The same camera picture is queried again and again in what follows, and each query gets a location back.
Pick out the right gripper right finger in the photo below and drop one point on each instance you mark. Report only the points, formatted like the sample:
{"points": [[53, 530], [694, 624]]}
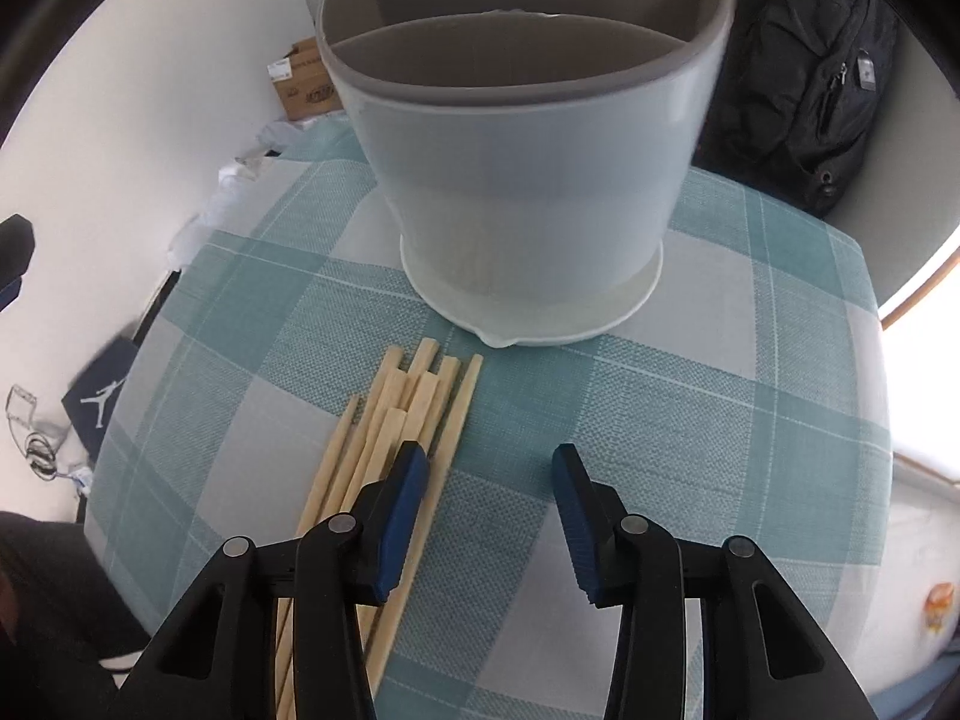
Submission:
{"points": [[764, 655]]}

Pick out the brown cardboard box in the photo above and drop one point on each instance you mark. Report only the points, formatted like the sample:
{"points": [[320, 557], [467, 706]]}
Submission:
{"points": [[302, 82]]}

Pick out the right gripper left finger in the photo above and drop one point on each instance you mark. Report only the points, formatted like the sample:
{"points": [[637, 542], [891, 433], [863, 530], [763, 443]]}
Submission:
{"points": [[214, 656]]}

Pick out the wooden chopstick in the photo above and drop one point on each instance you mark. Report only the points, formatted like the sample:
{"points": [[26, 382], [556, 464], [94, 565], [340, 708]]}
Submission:
{"points": [[345, 486], [448, 370], [396, 418], [380, 634], [326, 469], [421, 362]]}

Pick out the black backpack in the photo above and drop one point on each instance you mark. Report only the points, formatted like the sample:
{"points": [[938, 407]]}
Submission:
{"points": [[796, 101]]}

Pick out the white utensil holder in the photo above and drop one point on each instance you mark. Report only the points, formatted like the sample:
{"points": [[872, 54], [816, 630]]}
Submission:
{"points": [[531, 151]]}

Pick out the teal checkered tablecloth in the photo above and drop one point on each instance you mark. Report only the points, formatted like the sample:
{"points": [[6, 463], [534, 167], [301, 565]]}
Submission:
{"points": [[746, 396]]}

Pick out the navy Jordan shoe box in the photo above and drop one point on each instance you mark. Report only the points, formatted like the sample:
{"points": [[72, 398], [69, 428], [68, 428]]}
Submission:
{"points": [[93, 395]]}

